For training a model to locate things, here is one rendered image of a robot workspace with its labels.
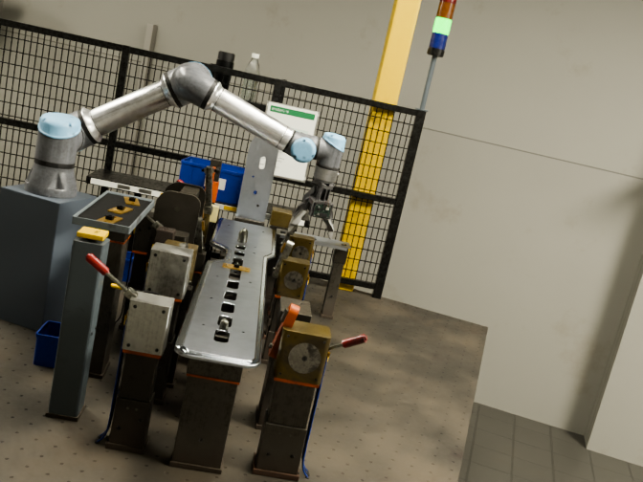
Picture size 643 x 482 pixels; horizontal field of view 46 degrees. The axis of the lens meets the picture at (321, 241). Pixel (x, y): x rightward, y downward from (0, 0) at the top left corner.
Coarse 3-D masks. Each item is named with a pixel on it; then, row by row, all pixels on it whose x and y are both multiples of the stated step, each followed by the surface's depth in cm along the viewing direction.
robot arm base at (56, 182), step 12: (36, 168) 222; (48, 168) 221; (60, 168) 223; (72, 168) 226; (36, 180) 222; (48, 180) 221; (60, 180) 223; (72, 180) 227; (36, 192) 221; (48, 192) 221; (60, 192) 223; (72, 192) 226
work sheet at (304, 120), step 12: (276, 108) 318; (288, 108) 318; (300, 108) 318; (288, 120) 319; (300, 120) 319; (312, 120) 320; (300, 132) 320; (312, 132) 321; (288, 156) 323; (276, 168) 324; (288, 168) 324; (300, 168) 324; (300, 180) 325
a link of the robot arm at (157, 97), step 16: (160, 80) 235; (128, 96) 235; (144, 96) 234; (160, 96) 234; (176, 96) 233; (80, 112) 234; (96, 112) 235; (112, 112) 234; (128, 112) 234; (144, 112) 235; (96, 128) 235; (112, 128) 237
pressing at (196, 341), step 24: (216, 240) 256; (264, 240) 271; (216, 264) 228; (264, 264) 241; (216, 288) 205; (240, 288) 210; (264, 288) 216; (192, 312) 182; (216, 312) 187; (240, 312) 191; (192, 336) 168; (240, 336) 175; (216, 360) 160; (240, 360) 162
